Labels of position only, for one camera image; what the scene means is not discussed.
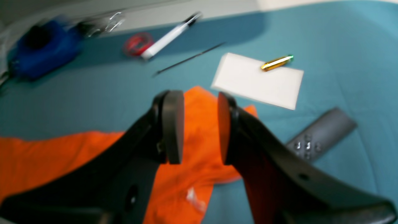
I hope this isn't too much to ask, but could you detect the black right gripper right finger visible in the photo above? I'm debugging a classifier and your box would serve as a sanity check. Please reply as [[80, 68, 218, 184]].
[[218, 92, 397, 224]]

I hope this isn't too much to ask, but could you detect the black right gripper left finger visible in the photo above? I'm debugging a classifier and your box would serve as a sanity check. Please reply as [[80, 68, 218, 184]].
[[1, 90, 184, 224]]

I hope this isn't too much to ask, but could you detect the orange t-shirt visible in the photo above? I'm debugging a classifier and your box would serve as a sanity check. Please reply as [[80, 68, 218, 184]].
[[0, 86, 241, 224]]

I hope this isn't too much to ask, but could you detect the grey remote control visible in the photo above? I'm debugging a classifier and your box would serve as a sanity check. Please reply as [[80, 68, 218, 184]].
[[286, 107, 357, 162]]

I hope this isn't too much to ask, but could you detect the black thin stick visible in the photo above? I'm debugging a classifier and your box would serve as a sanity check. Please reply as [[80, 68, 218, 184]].
[[152, 42, 226, 77]]

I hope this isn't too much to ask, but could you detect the white paper card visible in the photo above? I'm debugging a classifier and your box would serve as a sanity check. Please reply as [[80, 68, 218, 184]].
[[211, 53, 304, 110]]

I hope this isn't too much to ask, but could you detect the gold battery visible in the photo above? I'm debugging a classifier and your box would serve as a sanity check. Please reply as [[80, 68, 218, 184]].
[[261, 55, 294, 72]]

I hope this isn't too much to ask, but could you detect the red tape roll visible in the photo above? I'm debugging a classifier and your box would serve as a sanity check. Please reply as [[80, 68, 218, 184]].
[[123, 32, 154, 57]]

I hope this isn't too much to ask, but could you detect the blue table cloth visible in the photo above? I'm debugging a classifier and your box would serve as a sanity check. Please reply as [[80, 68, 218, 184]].
[[1, 1, 397, 206]]

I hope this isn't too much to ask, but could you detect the blue plastic device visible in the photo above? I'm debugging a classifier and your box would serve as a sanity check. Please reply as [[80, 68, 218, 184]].
[[9, 19, 82, 81]]

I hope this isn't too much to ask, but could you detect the white black marker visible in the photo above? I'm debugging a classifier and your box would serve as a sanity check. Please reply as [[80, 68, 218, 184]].
[[140, 12, 203, 60]]

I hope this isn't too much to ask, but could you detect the metal key ring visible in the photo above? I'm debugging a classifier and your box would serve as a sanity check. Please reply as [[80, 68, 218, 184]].
[[78, 12, 125, 37]]

